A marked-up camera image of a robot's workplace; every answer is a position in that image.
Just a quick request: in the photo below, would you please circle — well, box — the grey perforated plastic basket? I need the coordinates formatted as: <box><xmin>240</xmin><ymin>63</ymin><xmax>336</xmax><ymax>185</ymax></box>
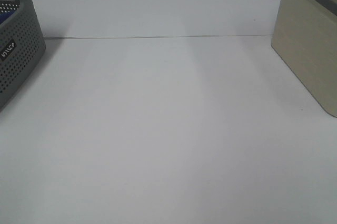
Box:
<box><xmin>1</xmin><ymin>0</ymin><xmax>46</xmax><ymax>108</ymax></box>

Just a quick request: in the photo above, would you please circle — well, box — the beige bin with grey rim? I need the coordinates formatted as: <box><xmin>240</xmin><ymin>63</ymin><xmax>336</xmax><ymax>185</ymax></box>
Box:
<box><xmin>271</xmin><ymin>0</ymin><xmax>336</xmax><ymax>117</ymax></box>

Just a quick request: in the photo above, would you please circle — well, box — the blue towel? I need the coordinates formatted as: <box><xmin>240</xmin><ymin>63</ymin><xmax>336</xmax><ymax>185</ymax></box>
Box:
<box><xmin>0</xmin><ymin>2</ymin><xmax>19</xmax><ymax>24</ymax></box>

